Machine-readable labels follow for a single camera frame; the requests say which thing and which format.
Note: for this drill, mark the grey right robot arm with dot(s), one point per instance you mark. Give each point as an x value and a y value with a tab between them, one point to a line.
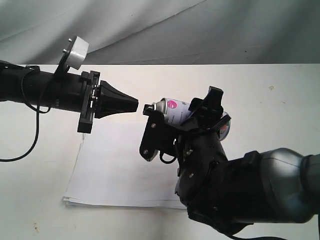
275	186

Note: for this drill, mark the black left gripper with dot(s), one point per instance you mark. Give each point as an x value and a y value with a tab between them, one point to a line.
107	101

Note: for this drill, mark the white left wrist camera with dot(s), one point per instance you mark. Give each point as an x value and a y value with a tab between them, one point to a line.
76	52

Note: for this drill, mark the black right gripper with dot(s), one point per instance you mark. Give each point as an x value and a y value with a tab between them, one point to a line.
200	149

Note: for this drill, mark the white backdrop cloth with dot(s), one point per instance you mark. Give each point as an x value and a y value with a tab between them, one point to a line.
162	32

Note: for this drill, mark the white paper stack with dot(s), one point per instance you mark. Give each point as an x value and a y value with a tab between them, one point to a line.
109	171

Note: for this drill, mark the white spray paint can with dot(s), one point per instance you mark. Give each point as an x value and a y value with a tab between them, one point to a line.
175	111

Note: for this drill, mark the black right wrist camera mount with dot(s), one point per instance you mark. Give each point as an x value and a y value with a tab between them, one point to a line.
158	138

